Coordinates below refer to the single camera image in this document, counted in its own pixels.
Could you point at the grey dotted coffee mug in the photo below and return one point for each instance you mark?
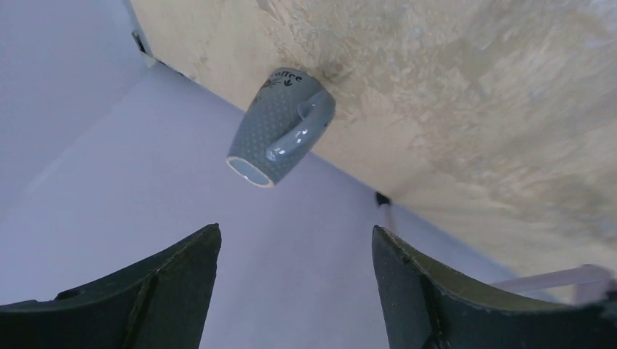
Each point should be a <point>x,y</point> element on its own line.
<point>288,115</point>

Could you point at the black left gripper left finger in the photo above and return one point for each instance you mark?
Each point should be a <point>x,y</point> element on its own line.
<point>159,302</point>

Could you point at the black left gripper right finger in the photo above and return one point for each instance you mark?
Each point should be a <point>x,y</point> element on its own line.
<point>427,304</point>

